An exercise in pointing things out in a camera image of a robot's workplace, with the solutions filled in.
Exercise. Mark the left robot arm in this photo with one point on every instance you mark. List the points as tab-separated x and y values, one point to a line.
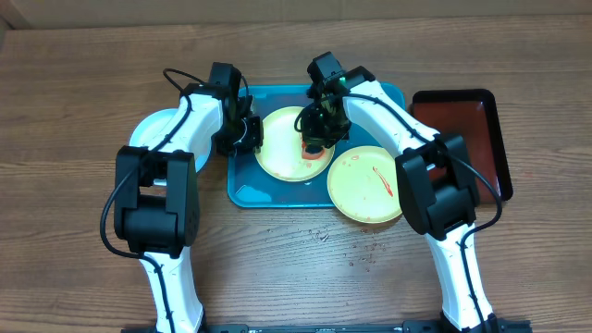
155	200

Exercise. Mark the black tray with water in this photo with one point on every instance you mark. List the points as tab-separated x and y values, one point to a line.
473	114

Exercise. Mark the light blue plate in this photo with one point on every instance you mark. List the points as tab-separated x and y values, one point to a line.
194	135

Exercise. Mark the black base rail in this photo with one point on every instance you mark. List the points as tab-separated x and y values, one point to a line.
324	327

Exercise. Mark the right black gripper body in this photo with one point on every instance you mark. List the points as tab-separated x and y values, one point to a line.
321	134

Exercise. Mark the yellow plate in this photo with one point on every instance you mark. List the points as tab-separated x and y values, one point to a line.
281	153
362	184

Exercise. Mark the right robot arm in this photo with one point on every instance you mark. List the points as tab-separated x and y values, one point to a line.
435	180

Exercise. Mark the red green sponge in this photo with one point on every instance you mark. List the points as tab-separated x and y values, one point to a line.
312	151

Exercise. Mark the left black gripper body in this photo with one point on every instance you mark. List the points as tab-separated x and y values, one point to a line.
241	137

